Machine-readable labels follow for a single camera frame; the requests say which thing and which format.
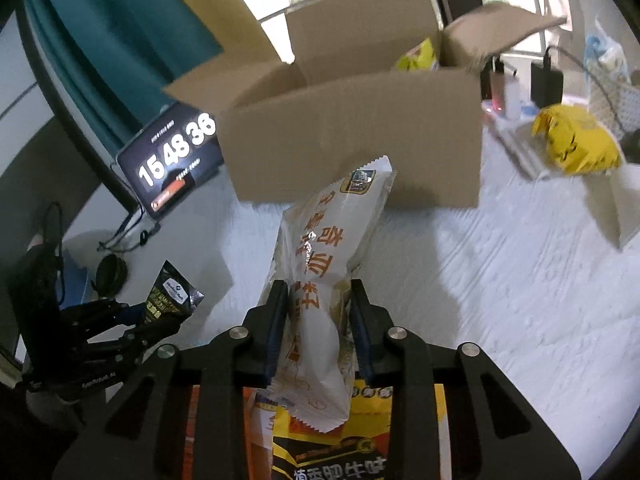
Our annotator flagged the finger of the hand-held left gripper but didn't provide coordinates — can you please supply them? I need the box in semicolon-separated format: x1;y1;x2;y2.
82;319;182;363
60;299;148;328

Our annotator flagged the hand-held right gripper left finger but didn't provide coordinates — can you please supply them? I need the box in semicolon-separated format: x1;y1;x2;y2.
52;280;291;480

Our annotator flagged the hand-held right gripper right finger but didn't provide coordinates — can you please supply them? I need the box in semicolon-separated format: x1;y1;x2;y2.
349;277;581;480

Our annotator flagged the white orange-print snack packet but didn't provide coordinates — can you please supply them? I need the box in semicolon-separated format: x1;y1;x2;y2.
257;155;398;436

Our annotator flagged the yellow black snack packet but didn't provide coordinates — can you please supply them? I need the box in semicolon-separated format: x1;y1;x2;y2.
245;382;447;480

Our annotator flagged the orange snack packet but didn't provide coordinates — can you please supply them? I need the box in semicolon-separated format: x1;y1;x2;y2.
186;385;202;480

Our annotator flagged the brown cardboard box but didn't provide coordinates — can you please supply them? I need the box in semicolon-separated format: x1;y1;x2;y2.
162;0;568;209

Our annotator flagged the yellow chip bag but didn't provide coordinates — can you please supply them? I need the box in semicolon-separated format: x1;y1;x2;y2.
396;37;442;73

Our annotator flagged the black round case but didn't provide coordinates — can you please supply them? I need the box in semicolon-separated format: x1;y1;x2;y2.
94;254;130;297

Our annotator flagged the tablet with clock display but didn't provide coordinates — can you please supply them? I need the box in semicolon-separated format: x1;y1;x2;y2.
116;101;226;220

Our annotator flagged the teal curtain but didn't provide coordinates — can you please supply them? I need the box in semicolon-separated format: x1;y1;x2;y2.
22;0;225;126

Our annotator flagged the small white bottle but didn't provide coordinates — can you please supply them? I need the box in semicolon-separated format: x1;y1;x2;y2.
504;79;522;121

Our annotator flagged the yellow plastic bag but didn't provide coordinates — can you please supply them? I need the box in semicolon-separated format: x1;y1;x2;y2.
531;104;624;177

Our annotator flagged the white box-shaped device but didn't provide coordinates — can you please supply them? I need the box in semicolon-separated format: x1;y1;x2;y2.
611;164;640;252

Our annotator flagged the black charger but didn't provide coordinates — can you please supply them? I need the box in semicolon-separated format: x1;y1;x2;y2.
530;57;566;109

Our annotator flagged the white perforated basket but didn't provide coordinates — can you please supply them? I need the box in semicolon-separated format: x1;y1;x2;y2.
584;57;640;138

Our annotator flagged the black tablet cable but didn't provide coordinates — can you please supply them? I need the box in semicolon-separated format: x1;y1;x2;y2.
96;209;162;257

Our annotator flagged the black charger cable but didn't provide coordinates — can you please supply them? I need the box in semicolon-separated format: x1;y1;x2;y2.
542;45;621;126

